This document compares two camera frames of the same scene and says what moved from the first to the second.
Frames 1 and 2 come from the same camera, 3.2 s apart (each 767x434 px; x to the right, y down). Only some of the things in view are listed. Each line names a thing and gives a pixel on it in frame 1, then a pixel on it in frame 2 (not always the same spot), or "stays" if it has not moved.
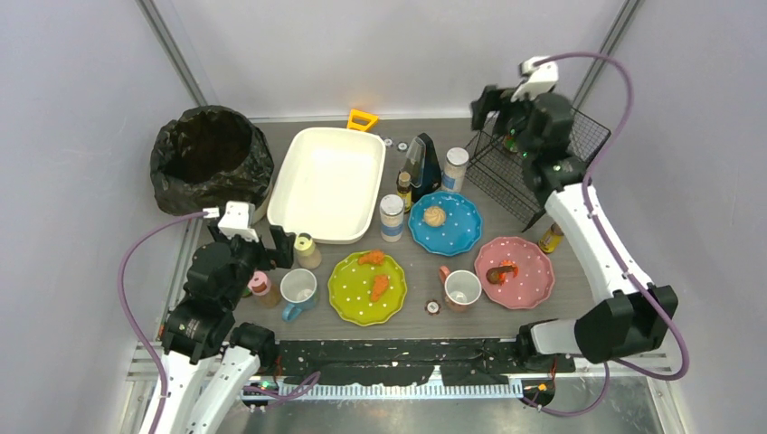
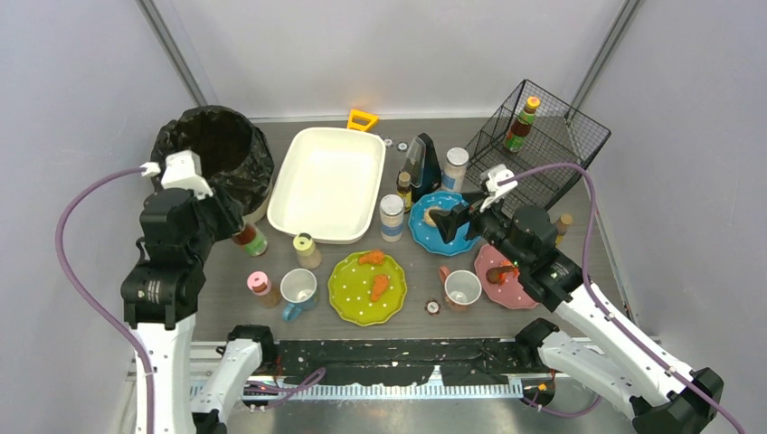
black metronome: x=422 y=166 stays
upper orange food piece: x=374 y=257 stays
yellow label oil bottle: x=404 y=190 stays
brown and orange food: x=498 y=274 stays
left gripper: x=258 y=249 -> x=222 y=214
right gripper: x=500 y=106 -> x=469 y=212
